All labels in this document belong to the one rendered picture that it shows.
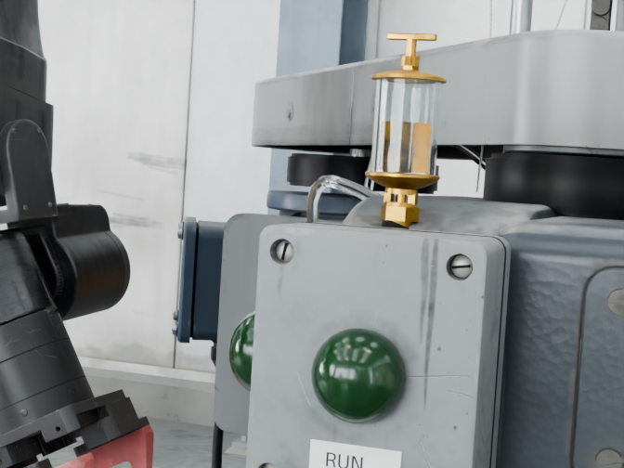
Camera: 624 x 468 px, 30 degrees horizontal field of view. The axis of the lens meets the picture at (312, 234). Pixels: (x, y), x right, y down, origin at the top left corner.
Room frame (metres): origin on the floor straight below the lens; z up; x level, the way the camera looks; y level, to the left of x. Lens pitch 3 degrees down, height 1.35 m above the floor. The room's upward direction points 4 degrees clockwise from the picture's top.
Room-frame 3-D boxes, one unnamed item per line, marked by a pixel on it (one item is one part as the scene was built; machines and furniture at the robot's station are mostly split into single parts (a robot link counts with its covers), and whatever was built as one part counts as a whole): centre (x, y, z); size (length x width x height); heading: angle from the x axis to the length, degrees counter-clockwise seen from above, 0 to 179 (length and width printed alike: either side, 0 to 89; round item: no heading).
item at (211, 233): (0.91, 0.07, 1.25); 0.10 x 0.08 x 0.12; 6
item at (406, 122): (0.45, -0.03, 1.37); 0.03 x 0.02 x 0.03; 71
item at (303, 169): (0.93, -0.04, 1.35); 0.12 x 0.12 x 0.04
